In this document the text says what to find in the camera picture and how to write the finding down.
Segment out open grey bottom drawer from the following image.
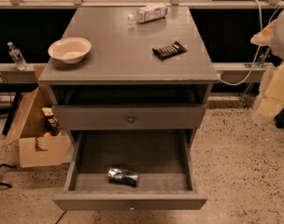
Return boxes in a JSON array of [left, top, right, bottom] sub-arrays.
[[53, 130, 207, 211]]

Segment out black snack bar wrapper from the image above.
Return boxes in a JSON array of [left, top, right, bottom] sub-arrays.
[[152, 41, 187, 61]]

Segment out white cable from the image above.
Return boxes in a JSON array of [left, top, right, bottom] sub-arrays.
[[219, 0, 284, 87]]

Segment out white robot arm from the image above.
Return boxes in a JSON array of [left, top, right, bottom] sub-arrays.
[[250, 8, 284, 124]]

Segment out grey drawer cabinet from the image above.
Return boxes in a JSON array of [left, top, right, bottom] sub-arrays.
[[39, 7, 218, 140]]

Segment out lying clear plastic bottle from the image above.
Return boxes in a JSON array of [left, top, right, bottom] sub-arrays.
[[127, 3, 168, 23]]

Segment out open cardboard box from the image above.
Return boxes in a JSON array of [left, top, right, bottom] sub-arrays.
[[1, 63, 72, 169]]

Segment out snack items in box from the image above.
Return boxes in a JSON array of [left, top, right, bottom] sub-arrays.
[[42, 107, 61, 136]]

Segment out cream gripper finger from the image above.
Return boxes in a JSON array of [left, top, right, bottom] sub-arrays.
[[251, 61, 284, 124]]

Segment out closed grey middle drawer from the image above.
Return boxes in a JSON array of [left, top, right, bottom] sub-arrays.
[[52, 105, 206, 130]]

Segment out small upright water bottle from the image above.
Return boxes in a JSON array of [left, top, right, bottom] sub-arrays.
[[7, 42, 27, 71]]

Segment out white bowl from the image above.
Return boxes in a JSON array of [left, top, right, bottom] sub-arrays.
[[48, 37, 92, 64]]

